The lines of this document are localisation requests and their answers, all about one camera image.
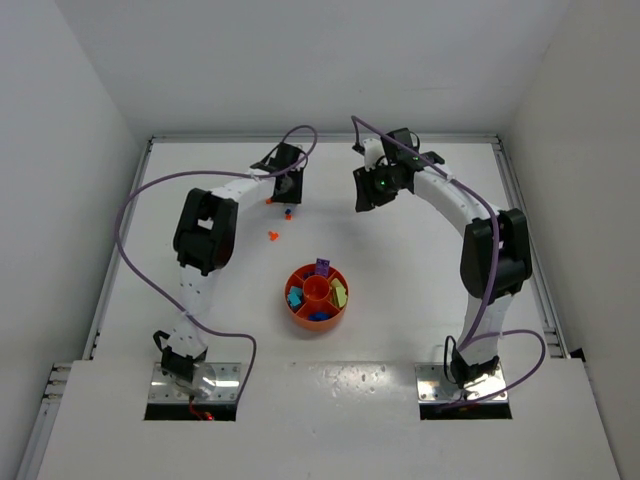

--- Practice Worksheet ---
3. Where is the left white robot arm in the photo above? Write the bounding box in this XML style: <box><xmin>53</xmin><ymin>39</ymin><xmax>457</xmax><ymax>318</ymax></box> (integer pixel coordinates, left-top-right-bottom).
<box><xmin>154</xmin><ymin>142</ymin><xmax>306</xmax><ymax>399</ymax></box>

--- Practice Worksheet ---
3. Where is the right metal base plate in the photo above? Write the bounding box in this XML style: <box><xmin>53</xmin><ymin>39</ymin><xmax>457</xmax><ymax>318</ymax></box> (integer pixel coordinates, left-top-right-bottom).
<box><xmin>414</xmin><ymin>363</ymin><xmax>510</xmax><ymax>404</ymax></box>

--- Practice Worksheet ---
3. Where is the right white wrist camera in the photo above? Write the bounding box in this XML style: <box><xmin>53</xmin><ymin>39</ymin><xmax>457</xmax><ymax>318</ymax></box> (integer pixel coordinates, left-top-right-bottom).
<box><xmin>352</xmin><ymin>138</ymin><xmax>385</xmax><ymax>171</ymax></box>

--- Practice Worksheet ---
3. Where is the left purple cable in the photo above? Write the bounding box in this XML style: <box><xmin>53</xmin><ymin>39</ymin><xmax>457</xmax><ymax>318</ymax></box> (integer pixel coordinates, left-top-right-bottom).
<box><xmin>115</xmin><ymin>125</ymin><xmax>319</xmax><ymax>404</ymax></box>

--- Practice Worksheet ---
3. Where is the teal long lego brick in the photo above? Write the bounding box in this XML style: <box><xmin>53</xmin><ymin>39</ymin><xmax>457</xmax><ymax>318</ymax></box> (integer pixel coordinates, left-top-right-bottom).
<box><xmin>286</xmin><ymin>293</ymin><xmax>302</xmax><ymax>310</ymax></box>

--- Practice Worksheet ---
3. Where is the lime green purple lego brick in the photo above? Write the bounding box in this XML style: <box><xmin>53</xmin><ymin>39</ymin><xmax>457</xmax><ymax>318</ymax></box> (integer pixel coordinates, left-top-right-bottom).
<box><xmin>333</xmin><ymin>287</ymin><xmax>348</xmax><ymax>309</ymax></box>

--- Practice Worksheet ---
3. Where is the blue round lego piece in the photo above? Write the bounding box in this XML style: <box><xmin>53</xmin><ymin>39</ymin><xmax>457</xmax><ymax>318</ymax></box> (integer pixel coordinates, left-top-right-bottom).
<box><xmin>308</xmin><ymin>312</ymin><xmax>329</xmax><ymax>322</ymax></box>

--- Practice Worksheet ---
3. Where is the teal square lego brick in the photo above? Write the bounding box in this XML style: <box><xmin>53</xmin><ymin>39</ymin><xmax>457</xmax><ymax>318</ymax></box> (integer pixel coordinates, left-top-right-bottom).
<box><xmin>288</xmin><ymin>286</ymin><xmax>303</xmax><ymax>298</ymax></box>

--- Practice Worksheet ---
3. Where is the orange round divided container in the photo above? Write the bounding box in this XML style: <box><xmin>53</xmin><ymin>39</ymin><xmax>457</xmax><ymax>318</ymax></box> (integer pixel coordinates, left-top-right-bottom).
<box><xmin>284</xmin><ymin>261</ymin><xmax>350</xmax><ymax>333</ymax></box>

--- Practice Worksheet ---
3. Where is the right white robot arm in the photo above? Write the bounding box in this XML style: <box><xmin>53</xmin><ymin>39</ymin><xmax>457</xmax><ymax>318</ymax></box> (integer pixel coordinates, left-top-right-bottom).
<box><xmin>353</xmin><ymin>129</ymin><xmax>532</xmax><ymax>388</ymax></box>

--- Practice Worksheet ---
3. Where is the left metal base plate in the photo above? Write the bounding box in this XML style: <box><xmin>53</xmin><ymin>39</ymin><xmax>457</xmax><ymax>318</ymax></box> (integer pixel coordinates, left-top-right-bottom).
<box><xmin>148</xmin><ymin>362</ymin><xmax>242</xmax><ymax>405</ymax></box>

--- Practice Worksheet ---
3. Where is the metal base plate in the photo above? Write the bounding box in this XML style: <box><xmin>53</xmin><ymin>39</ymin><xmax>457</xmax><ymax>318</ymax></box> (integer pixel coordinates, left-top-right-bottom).
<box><xmin>414</xmin><ymin>363</ymin><xmax>510</xmax><ymax>404</ymax></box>
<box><xmin>148</xmin><ymin>362</ymin><xmax>242</xmax><ymax>405</ymax></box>

